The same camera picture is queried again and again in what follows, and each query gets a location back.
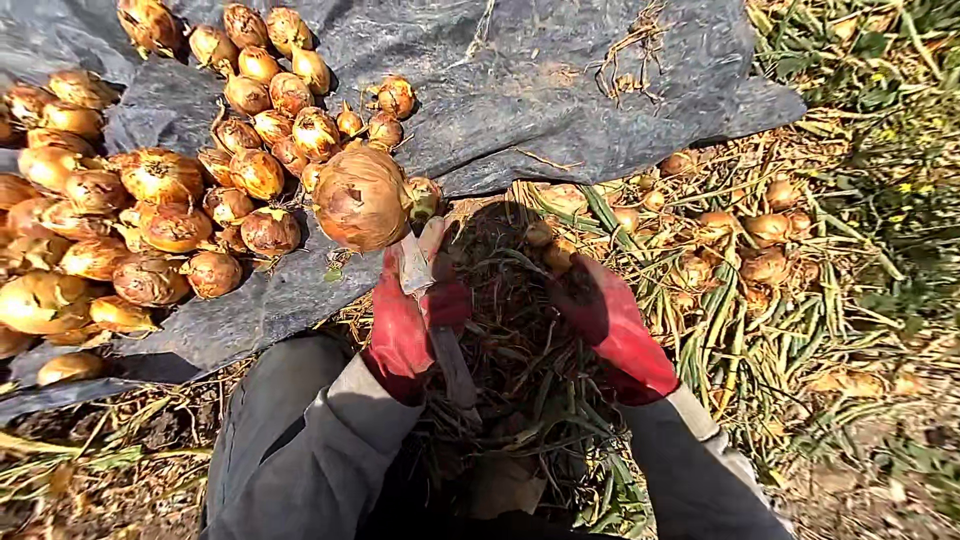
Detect person's right hand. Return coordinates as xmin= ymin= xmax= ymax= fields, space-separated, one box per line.
xmin=549 ymin=253 xmax=681 ymax=407

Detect person's legs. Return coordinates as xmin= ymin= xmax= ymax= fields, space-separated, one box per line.
xmin=201 ymin=330 xmax=360 ymax=535

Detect grey plastic sheet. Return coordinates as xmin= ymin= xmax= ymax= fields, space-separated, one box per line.
xmin=0 ymin=0 xmax=808 ymax=427

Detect clump of dry roots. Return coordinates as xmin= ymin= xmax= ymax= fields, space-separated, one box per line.
xmin=585 ymin=0 xmax=670 ymax=108

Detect pile of brown onions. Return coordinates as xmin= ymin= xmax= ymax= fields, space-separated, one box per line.
xmin=0 ymin=0 xmax=418 ymax=388

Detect large round onion with stalk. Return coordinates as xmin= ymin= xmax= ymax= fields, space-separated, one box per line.
xmin=312 ymin=144 xmax=481 ymax=430

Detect thin dry stem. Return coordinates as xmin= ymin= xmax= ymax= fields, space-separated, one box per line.
xmin=514 ymin=147 xmax=585 ymax=171

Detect small greenish onion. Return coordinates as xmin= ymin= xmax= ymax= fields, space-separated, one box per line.
xmin=407 ymin=176 xmax=445 ymax=225

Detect green weeds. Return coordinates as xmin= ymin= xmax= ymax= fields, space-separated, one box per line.
xmin=750 ymin=0 xmax=960 ymax=346

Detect small orange onion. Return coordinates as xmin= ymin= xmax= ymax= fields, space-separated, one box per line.
xmin=543 ymin=238 xmax=579 ymax=274

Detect heap of onion plants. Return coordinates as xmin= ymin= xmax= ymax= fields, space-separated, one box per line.
xmin=420 ymin=146 xmax=924 ymax=537

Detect person's left forearm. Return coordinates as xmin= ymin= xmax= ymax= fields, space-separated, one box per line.
xmin=204 ymin=352 xmax=426 ymax=540

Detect person's left hand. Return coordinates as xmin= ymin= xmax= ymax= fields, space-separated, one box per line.
xmin=361 ymin=241 xmax=473 ymax=407

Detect person's right forearm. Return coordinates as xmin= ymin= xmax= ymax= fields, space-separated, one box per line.
xmin=616 ymin=382 xmax=798 ymax=540

